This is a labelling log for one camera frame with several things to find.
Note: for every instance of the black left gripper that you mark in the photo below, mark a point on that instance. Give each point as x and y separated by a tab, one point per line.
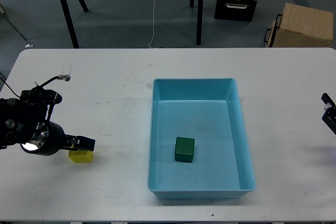
50	138

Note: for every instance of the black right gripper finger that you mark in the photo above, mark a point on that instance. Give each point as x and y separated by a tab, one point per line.
329	111

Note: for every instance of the yellow cube block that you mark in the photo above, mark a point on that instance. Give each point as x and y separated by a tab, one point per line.
80	156

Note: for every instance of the dark green cube block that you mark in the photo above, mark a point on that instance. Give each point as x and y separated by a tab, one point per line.
184	149

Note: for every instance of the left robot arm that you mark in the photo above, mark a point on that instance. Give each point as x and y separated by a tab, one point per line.
26	121

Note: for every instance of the wooden plywood box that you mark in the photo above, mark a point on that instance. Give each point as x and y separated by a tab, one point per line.
300	27

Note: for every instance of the light blue plastic bin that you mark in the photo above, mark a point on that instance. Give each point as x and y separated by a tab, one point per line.
209	111

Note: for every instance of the black table leg far left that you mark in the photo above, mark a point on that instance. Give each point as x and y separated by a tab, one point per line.
69	23

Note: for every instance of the black table leg centre front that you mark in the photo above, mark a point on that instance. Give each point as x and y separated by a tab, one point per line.
199	22

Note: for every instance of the black crate with handle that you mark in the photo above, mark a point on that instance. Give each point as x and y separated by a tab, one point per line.
238	10

